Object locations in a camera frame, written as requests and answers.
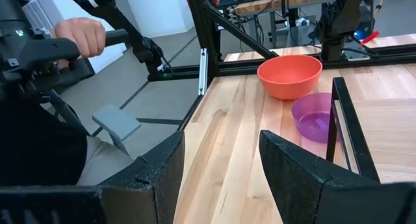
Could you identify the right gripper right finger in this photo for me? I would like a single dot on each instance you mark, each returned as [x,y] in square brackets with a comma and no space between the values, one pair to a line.
[292,178]

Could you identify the grey foot pedal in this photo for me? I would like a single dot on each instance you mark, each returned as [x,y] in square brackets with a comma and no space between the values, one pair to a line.
[115,121]

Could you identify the person's hand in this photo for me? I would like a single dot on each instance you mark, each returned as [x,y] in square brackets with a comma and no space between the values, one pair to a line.
[81,35]

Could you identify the person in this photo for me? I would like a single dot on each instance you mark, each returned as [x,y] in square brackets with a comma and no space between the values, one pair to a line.
[35,146]

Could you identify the black-framed wooden shelf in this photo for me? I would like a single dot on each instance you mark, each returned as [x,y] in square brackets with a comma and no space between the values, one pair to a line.
[390,136]

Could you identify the red tag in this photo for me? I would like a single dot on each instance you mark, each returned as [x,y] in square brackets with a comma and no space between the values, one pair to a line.
[370,37]

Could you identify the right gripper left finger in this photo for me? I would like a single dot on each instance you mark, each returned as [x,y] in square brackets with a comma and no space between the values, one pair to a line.
[146,185]

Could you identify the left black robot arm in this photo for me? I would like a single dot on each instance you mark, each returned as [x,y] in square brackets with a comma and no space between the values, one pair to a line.
[338,19]

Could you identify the silver metal bracket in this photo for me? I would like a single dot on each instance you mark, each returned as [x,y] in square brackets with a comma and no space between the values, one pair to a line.
[203,71]

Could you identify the black aluminium table frame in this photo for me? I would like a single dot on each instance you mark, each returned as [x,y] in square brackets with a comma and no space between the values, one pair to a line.
[203,29]

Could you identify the orange plastic bowl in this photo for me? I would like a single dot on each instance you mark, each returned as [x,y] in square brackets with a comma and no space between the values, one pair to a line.
[289,78]

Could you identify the wooden background workbench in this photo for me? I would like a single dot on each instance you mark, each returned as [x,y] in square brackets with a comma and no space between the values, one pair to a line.
[292,1]

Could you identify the purple translucent plastic bowl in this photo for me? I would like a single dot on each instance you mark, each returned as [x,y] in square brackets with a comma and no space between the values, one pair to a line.
[312,120]

